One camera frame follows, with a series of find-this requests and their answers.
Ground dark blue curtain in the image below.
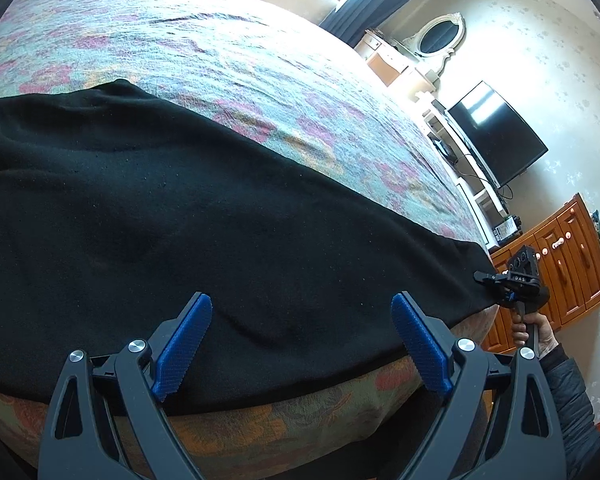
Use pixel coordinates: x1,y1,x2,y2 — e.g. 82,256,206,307
320,0,469,47

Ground person's right hand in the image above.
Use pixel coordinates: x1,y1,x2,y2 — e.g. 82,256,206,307
511,310,562,362

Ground black set-top box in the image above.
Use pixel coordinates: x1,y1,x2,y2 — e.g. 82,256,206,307
492,215,524,244

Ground white television stand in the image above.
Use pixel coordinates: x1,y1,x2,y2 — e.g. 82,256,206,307
414,89,512,252

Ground person's right forearm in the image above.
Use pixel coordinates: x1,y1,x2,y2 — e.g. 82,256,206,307
539,342,600,467

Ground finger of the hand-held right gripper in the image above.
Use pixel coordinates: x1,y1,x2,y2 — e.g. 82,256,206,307
473,270,507,289

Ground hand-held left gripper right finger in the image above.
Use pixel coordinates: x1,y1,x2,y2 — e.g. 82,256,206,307
390,290,567,480

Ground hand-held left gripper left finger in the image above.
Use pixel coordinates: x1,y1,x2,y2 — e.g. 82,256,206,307
37,291,214,480

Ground orange wooden cabinet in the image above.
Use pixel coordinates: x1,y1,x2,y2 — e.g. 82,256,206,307
480,192,600,356

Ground black pants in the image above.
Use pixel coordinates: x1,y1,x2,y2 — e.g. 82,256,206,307
0,79,502,416

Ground black flat television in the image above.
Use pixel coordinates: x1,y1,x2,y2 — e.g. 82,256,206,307
445,80,550,189

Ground vanity dresser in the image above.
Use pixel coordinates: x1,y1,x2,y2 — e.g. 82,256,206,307
354,27,417,87

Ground oval white-framed vanity mirror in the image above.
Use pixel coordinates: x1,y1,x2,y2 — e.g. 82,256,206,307
402,12,466,79

